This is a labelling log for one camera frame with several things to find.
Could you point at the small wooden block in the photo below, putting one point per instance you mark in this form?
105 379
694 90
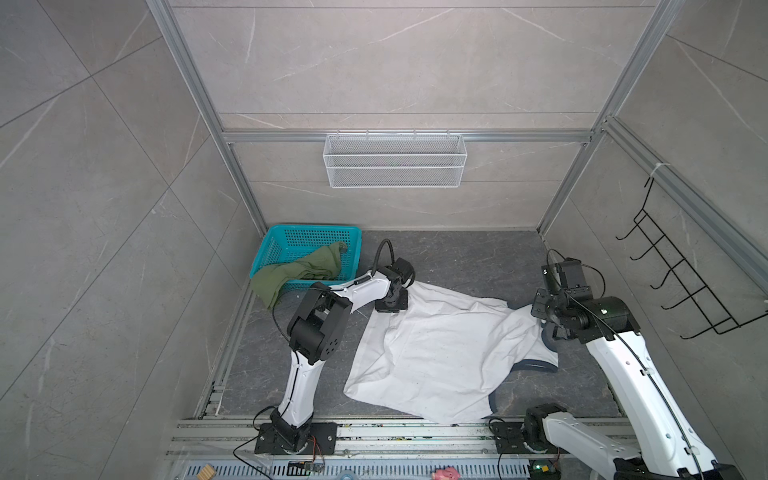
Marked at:
207 472

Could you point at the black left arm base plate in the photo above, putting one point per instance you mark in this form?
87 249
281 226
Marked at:
315 437

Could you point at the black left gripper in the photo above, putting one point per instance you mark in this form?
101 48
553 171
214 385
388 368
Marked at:
386 307

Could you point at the pink small object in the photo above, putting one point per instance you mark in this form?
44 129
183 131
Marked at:
448 473

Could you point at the white wire mesh shelf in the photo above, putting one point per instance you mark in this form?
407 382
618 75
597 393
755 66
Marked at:
394 161

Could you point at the olive green tank top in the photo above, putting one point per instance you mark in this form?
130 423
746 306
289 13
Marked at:
325 263

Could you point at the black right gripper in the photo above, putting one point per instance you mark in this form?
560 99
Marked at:
537 308

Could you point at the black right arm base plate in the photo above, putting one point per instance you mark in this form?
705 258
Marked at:
516 437

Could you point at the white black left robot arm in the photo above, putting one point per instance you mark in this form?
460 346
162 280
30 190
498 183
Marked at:
316 329

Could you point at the teal plastic basket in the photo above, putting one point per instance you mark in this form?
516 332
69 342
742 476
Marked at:
286 243

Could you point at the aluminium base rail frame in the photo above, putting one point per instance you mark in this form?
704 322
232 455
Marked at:
366 448

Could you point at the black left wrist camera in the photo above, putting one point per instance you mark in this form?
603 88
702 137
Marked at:
406 272

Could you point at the green circuit board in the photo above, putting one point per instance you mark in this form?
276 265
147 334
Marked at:
543 470

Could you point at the black wire hook rack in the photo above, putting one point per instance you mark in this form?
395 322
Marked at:
680 270

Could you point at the white navy-trimmed tank top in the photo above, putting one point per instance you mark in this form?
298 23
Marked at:
443 357

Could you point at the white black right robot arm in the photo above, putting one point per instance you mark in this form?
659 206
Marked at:
667 446

